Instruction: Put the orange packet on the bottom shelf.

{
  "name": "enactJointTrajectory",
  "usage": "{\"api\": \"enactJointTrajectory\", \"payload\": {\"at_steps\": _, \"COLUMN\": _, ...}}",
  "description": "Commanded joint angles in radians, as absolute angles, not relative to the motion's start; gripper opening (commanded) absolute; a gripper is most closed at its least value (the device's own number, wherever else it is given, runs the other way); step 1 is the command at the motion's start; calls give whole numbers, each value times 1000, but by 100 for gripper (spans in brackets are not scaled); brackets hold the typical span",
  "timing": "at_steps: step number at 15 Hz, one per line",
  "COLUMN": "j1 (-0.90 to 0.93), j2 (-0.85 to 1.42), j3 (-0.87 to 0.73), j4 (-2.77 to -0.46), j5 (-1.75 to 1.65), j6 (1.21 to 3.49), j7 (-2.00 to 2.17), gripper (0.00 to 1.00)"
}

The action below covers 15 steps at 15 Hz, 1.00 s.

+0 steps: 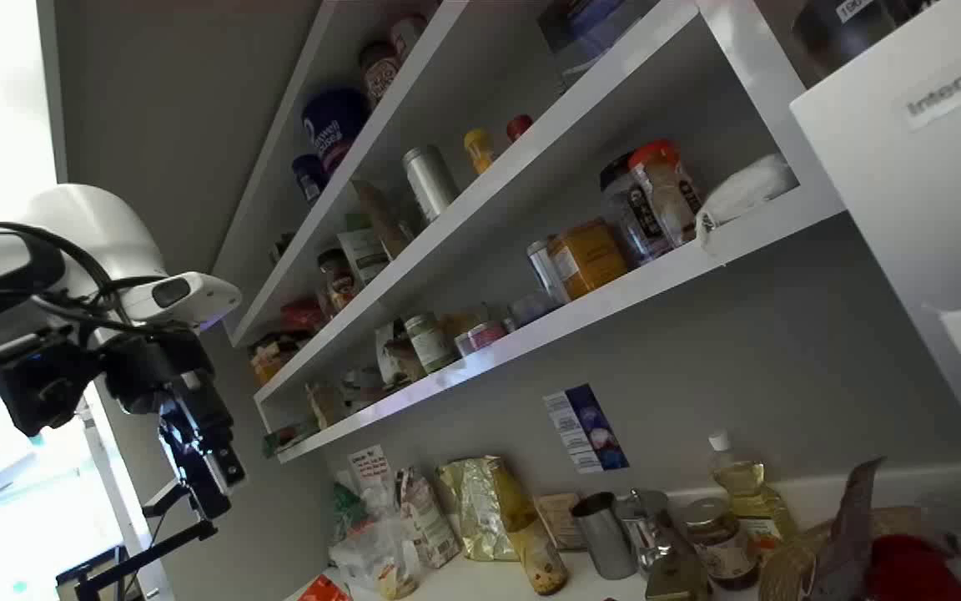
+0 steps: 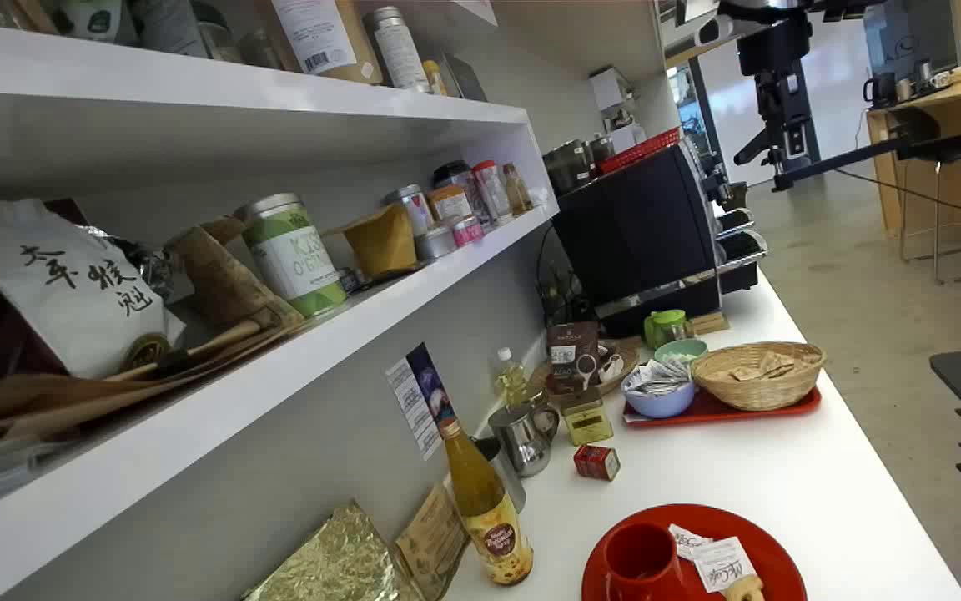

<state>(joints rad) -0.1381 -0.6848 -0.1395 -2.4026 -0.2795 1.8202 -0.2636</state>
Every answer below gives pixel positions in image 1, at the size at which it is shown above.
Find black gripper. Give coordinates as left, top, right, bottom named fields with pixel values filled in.
left=99, top=325, right=243, bottom=517

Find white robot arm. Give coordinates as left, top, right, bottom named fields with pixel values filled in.
left=0, top=184, right=243, bottom=517

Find blue canister top shelf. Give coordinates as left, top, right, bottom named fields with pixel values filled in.
left=293, top=87, right=372, bottom=204

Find gold foil packet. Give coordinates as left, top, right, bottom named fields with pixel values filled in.
left=437, top=454, right=535, bottom=562

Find white cylindrical can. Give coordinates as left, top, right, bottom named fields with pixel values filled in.
left=404, top=147, right=457, bottom=220

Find yellow tin box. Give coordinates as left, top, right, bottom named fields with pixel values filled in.
left=546, top=220, right=627, bottom=296

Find steel cup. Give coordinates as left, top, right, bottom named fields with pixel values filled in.
left=572, top=492, right=636, bottom=582

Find clear jar orange lid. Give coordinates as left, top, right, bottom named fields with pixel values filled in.
left=627, top=141, right=701, bottom=247

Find glass jar brown contents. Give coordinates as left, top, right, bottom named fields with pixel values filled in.
left=684, top=497, right=761, bottom=591

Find white plastic bag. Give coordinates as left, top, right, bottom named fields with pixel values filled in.
left=696, top=155, right=796, bottom=230

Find yellow oil bottle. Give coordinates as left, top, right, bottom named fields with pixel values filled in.
left=709, top=430, right=802, bottom=568

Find black camera tripod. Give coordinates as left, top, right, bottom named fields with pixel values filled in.
left=57, top=482, right=218, bottom=601

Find white wall shelf unit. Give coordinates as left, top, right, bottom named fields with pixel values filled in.
left=218, top=0, right=961, bottom=470

